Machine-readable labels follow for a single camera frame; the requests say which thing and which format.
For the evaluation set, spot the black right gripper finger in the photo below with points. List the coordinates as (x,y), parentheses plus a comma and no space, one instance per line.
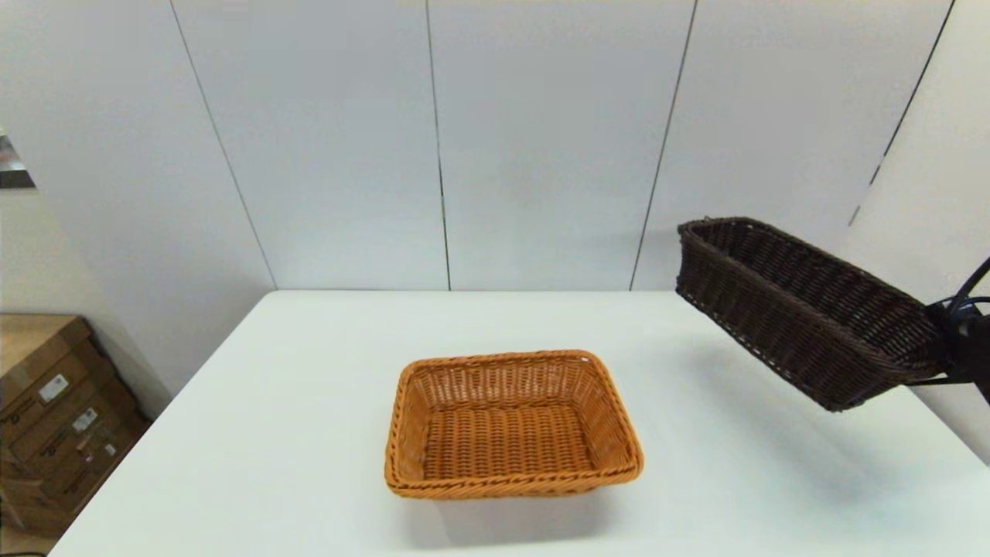
(940,380)

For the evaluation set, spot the orange wicker basket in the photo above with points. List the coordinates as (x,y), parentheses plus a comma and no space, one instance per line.
(503,441)

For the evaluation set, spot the brown cardboard box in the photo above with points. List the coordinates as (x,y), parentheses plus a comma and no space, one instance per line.
(35,348)
(54,483)
(46,437)

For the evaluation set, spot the dark grey wall fixture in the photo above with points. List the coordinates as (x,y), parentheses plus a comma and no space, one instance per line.
(11,170)

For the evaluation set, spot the dark brown wicker basket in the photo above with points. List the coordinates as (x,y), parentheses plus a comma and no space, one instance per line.
(804,309)

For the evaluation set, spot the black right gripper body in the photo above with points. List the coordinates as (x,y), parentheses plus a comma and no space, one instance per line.
(974,348)

